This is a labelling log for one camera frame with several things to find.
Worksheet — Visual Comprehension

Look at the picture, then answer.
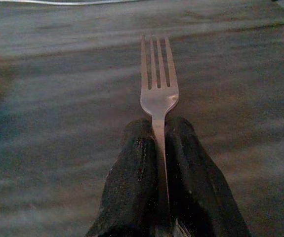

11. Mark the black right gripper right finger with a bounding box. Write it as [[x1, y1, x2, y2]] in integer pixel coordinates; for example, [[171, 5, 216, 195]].
[[164, 116, 252, 237]]

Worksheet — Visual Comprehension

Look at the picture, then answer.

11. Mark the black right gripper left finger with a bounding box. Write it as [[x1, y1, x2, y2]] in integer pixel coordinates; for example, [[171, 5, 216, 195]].
[[85, 118, 167, 237]]

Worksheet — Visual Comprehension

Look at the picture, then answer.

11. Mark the silver metal fork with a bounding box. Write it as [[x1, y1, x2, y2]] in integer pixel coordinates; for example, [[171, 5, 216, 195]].
[[140, 34, 180, 225]]

